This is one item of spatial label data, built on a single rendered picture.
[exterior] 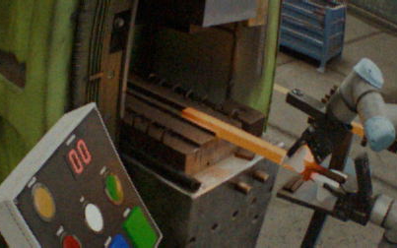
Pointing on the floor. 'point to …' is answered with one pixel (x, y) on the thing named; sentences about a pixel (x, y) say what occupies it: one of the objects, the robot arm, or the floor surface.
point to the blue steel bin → (313, 29)
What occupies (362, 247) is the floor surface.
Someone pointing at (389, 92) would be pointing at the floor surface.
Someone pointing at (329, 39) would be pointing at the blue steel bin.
